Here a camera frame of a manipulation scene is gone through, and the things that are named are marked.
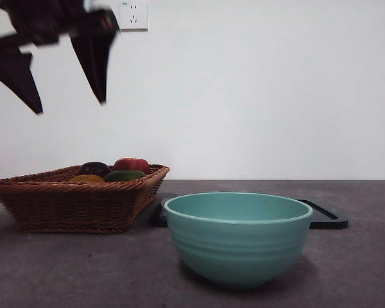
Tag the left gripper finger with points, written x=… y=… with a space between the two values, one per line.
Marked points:
x=13 y=67
x=94 y=61

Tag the brown kiwi fruit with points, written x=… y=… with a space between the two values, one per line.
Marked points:
x=88 y=179

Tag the teal ribbed bowl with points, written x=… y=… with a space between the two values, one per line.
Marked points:
x=239 y=250

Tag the dark purple round fruit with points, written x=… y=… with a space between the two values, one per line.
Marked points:
x=94 y=168

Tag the red apple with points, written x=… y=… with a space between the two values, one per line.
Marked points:
x=131 y=164

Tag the green avocado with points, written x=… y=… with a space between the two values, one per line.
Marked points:
x=123 y=176

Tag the brown wicker basket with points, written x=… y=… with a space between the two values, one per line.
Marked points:
x=73 y=205

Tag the black rectangular tray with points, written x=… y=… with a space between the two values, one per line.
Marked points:
x=324 y=221

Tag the white wall power socket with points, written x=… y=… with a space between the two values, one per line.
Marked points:
x=136 y=16

